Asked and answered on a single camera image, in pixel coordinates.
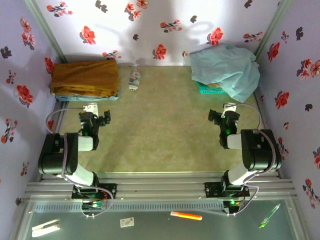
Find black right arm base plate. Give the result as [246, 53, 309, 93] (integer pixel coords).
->
[204, 181, 250, 198]

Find teal plastic basket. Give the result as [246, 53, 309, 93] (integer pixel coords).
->
[195, 80, 229, 96]

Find grey right arm cable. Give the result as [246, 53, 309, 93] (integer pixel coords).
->
[226, 103, 277, 216]

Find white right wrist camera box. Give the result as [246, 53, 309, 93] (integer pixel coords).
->
[222, 103, 237, 117]

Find aluminium corner post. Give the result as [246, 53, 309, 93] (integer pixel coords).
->
[251, 0, 294, 63]
[23, 0, 69, 64]

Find grey slotted cable duct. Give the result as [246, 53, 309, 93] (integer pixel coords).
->
[32, 201, 226, 214]

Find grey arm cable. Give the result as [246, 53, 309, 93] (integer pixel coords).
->
[45, 106, 115, 219]
[226, 103, 277, 216]

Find grey left arm cable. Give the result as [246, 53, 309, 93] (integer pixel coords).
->
[45, 106, 115, 219]

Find aluminium rail frame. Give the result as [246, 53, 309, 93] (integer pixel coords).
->
[23, 89, 298, 201]

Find light blue satin trousers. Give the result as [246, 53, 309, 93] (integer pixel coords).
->
[189, 44, 261, 103]

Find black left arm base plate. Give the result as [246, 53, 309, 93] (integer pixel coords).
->
[71, 183, 118, 200]

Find folded brown trousers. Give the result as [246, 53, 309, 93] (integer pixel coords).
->
[50, 59, 120, 98]

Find orange marker pen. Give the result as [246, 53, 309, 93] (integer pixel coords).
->
[170, 211, 203, 221]

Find green pen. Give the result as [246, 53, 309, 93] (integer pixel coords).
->
[258, 203, 282, 229]

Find white card red print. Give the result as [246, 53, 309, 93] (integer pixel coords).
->
[119, 217, 135, 228]

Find white flat hand tool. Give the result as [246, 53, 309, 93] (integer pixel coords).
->
[31, 218, 62, 238]

